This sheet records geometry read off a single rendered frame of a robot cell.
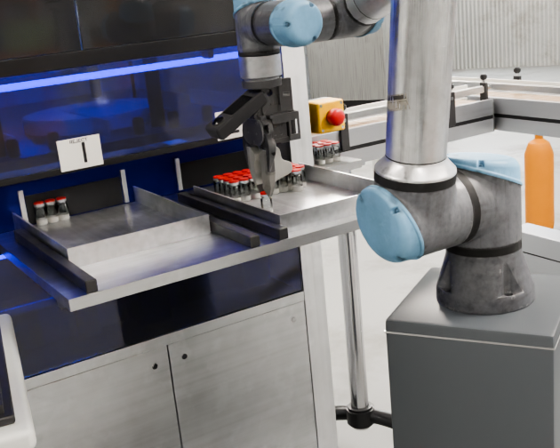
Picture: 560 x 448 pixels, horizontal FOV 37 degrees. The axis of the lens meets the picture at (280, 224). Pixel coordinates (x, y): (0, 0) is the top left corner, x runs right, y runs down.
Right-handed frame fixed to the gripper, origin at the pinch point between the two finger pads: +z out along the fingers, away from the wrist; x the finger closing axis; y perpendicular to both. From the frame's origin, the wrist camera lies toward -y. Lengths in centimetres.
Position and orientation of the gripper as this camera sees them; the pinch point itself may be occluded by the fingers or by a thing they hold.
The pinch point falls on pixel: (262, 189)
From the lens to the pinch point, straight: 154.1
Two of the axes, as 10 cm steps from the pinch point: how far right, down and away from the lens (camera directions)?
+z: 0.9, 9.6, 2.8
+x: -5.3, -1.9, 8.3
